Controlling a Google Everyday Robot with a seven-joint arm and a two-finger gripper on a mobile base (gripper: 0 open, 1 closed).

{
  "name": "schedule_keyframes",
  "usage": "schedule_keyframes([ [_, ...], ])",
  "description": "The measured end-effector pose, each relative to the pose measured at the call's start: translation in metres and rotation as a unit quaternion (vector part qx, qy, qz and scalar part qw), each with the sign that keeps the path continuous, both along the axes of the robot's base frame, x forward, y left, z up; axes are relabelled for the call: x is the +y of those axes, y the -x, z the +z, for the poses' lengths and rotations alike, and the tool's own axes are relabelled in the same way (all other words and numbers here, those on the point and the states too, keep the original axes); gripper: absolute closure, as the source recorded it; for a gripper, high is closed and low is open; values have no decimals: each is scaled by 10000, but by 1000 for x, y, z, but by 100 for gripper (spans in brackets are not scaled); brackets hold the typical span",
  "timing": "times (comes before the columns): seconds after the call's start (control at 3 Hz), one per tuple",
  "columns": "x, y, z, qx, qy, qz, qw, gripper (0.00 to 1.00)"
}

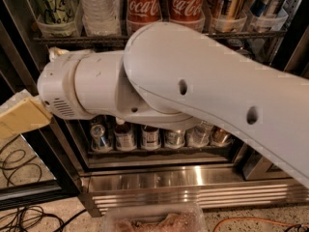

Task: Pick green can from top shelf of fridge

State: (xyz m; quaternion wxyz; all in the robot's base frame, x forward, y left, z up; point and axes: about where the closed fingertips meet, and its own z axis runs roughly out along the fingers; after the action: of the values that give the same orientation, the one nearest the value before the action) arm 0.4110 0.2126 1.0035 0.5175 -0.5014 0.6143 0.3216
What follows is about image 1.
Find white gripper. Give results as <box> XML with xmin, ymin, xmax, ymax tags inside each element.
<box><xmin>0</xmin><ymin>46</ymin><xmax>93</xmax><ymax>139</ymax></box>

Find green LaCroix can top shelf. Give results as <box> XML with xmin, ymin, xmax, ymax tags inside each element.
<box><xmin>35</xmin><ymin>0</ymin><xmax>77</xmax><ymax>37</ymax></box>

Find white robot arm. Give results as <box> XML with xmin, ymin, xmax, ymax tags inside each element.
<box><xmin>0</xmin><ymin>22</ymin><xmax>309</xmax><ymax>187</ymax></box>

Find small blue can bottom shelf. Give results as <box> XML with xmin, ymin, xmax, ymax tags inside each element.
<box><xmin>90</xmin><ymin>116</ymin><xmax>113</xmax><ymax>153</ymax></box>

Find clear water bottle top shelf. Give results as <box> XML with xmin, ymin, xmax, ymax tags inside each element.
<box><xmin>81</xmin><ymin>0</ymin><xmax>120</xmax><ymax>37</ymax></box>

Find glass fridge door left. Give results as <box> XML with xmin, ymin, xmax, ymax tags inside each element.
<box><xmin>0</xmin><ymin>135</ymin><xmax>62</xmax><ymax>211</ymax></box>

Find left Coca-Cola can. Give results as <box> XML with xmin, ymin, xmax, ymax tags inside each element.
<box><xmin>126</xmin><ymin>0</ymin><xmax>161</xmax><ymax>34</ymax></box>

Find coca-cola can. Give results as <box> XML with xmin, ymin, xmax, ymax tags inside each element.
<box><xmin>167</xmin><ymin>0</ymin><xmax>205</xmax><ymax>32</ymax></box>
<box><xmin>126</xmin><ymin>0</ymin><xmax>161</xmax><ymax>34</ymax></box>

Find silver can bottom shelf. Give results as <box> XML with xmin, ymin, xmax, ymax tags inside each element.
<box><xmin>164</xmin><ymin>130</ymin><xmax>185</xmax><ymax>149</ymax></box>

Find right Coca-Cola can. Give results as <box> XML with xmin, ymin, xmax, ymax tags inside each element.
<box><xmin>167</xmin><ymin>0</ymin><xmax>205</xmax><ymax>32</ymax></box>

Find small water bottle bottom shelf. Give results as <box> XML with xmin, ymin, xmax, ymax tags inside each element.
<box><xmin>186</xmin><ymin>122</ymin><xmax>213</xmax><ymax>148</ymax></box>

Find copper can bottom shelf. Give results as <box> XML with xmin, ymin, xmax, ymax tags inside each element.
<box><xmin>211</xmin><ymin>128</ymin><xmax>232</xmax><ymax>147</ymax></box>

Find gold striped can top shelf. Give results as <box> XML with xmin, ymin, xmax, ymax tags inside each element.
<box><xmin>206</xmin><ymin>0</ymin><xmax>244</xmax><ymax>32</ymax></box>

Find blue silver can top shelf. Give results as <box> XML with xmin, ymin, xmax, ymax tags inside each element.
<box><xmin>246</xmin><ymin>0</ymin><xmax>287</xmax><ymax>33</ymax></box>

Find left brown juice bottle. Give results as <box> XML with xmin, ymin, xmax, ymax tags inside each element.
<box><xmin>114</xmin><ymin>118</ymin><xmax>136</xmax><ymax>152</ymax></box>

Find brown juice bottle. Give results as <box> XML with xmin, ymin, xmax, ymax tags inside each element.
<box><xmin>114</xmin><ymin>118</ymin><xmax>136</xmax><ymax>152</ymax></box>
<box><xmin>141</xmin><ymin>126</ymin><xmax>160</xmax><ymax>151</ymax></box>

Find right brown juice bottle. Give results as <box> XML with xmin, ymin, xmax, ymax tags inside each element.
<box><xmin>141</xmin><ymin>126</ymin><xmax>160</xmax><ymax>151</ymax></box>

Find clear plastic bin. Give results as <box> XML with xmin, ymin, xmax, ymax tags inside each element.
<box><xmin>102</xmin><ymin>203</ymin><xmax>207</xmax><ymax>232</ymax></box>

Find black cables on floor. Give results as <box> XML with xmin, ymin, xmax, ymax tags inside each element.
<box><xmin>0</xmin><ymin>133</ymin><xmax>87</xmax><ymax>232</ymax></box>

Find stainless steel fridge frame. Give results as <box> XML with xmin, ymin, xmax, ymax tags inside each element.
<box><xmin>0</xmin><ymin>0</ymin><xmax>309</xmax><ymax>218</ymax></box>

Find orange cable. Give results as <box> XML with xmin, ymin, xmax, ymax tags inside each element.
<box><xmin>211</xmin><ymin>217</ymin><xmax>309</xmax><ymax>232</ymax></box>

